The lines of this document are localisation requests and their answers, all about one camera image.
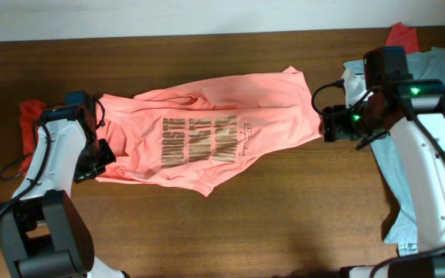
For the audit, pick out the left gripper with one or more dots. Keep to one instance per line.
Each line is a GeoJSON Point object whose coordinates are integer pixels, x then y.
{"type": "Point", "coordinates": [107, 158]}

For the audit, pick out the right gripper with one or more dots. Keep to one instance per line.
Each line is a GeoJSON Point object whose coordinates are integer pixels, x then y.
{"type": "Point", "coordinates": [334, 123]}

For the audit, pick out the salmon pink printed shirt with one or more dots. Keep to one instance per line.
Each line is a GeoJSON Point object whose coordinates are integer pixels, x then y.
{"type": "Point", "coordinates": [200, 134]}

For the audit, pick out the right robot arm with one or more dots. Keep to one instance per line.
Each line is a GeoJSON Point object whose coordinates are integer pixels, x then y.
{"type": "Point", "coordinates": [412, 112]}

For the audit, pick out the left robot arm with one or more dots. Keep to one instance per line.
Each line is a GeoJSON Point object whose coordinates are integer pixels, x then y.
{"type": "Point", "coordinates": [41, 232]}

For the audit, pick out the folded red printed shirt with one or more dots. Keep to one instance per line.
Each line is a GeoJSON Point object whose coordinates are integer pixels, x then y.
{"type": "Point", "coordinates": [30, 110]}

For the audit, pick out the red garment under pile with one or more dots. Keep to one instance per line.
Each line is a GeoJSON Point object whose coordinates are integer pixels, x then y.
{"type": "Point", "coordinates": [405, 36]}

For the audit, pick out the grey-blue shirt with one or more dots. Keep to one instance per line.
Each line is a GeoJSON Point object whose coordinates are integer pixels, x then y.
{"type": "Point", "coordinates": [403, 232]}

